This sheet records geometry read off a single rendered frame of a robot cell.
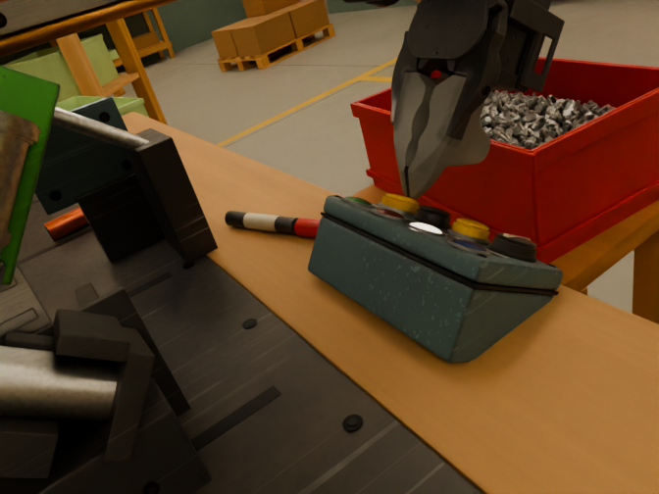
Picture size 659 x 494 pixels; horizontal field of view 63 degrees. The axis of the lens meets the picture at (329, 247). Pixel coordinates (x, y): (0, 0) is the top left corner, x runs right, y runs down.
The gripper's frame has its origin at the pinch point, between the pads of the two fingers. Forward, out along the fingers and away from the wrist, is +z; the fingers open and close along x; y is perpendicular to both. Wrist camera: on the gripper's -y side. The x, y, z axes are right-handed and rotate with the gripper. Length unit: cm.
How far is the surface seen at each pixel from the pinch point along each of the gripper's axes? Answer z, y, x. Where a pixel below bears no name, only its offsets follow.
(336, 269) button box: 7.0, -5.4, -1.4
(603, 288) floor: 20, 137, 50
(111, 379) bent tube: 12.1, -20.5, -6.2
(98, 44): -17, 32, 283
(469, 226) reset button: 1.7, -0.9, -7.5
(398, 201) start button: 1.7, -1.0, -0.7
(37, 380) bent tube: 12.1, -23.6, -5.9
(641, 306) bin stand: 8.4, 44.1, -0.3
